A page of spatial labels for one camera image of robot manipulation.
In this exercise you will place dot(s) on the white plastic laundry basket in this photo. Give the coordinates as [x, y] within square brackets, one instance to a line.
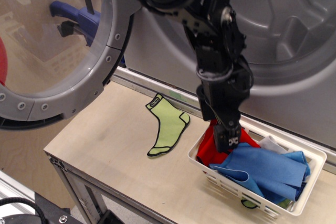
[316, 160]

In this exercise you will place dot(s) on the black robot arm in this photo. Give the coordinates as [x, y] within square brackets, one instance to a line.
[212, 31]

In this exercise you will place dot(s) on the grey round machine door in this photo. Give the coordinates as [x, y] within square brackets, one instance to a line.
[51, 78]

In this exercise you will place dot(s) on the light blue felt cloth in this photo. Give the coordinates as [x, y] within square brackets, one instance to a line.
[272, 176]

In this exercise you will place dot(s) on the dark blue felt cloth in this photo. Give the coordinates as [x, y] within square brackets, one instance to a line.
[299, 190]

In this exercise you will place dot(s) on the green felt sock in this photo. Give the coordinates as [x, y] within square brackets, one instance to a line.
[172, 122]

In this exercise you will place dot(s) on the white grey felt cloth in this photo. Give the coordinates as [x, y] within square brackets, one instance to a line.
[269, 143]

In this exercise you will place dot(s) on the aluminium table frame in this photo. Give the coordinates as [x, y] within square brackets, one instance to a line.
[88, 194]

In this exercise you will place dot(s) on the blue bar clamp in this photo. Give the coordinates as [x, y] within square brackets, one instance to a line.
[80, 21]

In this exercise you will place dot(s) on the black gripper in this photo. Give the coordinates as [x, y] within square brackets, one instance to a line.
[223, 93]

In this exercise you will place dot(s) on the red round object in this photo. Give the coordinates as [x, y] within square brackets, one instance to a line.
[3, 63]

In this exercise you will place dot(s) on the green sock in basket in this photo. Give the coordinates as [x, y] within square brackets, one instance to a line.
[253, 205]

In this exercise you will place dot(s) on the grey toy washing machine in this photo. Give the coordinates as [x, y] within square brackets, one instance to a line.
[290, 50]

